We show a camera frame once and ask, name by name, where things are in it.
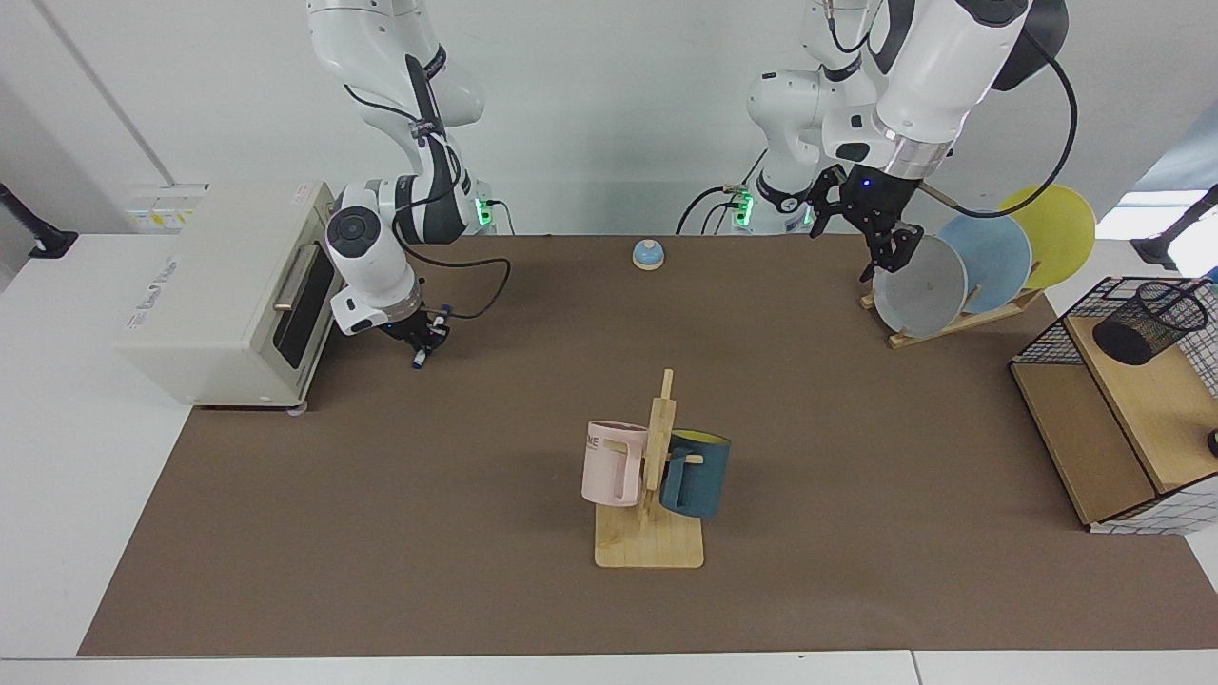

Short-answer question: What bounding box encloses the light blue plate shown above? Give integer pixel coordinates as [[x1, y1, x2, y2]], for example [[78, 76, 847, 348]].
[[937, 209, 1033, 315]]

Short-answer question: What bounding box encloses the brown table cloth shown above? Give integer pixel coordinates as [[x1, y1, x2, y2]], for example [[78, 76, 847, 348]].
[[78, 235, 1218, 657]]

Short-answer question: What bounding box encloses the pink cup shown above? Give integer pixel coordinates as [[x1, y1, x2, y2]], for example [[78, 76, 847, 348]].
[[581, 420, 650, 508]]

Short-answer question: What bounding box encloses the yellow plate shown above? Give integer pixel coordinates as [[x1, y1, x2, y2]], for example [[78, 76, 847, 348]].
[[997, 184, 1097, 291]]

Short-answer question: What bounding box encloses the grey plate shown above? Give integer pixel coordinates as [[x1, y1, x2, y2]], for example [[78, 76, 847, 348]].
[[873, 234, 969, 339]]

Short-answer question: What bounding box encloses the pale toaster oven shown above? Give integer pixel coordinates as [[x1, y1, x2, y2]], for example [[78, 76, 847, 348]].
[[119, 181, 361, 415]]

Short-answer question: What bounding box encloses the black arm base cable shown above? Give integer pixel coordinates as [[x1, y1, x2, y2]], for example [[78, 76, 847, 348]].
[[676, 147, 770, 236]]

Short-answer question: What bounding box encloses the black mesh pen holder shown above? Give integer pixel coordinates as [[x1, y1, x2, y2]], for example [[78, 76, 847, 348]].
[[1092, 281, 1211, 367]]

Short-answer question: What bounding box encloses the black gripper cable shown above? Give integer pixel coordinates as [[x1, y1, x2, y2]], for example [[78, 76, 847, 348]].
[[916, 24, 1080, 220], [404, 243, 512, 320]]

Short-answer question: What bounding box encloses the wire basket with wooden floor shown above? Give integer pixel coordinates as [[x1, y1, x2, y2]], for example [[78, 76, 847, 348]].
[[1009, 276, 1218, 536]]

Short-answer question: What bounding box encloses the blue and white marker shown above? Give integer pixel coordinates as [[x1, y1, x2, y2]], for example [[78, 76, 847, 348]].
[[411, 319, 450, 370]]

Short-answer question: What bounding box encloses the wooden plate rack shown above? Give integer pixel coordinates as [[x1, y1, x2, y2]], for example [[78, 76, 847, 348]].
[[860, 285, 1046, 350]]

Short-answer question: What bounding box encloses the dark teal cup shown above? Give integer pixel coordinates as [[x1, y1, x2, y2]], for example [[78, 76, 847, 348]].
[[659, 430, 732, 519]]

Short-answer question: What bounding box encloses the white labelled socket box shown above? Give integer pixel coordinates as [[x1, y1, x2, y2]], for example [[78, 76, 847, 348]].
[[128, 184, 208, 234]]

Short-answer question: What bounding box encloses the wooden cup stand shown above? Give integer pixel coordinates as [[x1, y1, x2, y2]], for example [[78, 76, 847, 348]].
[[595, 369, 705, 570]]

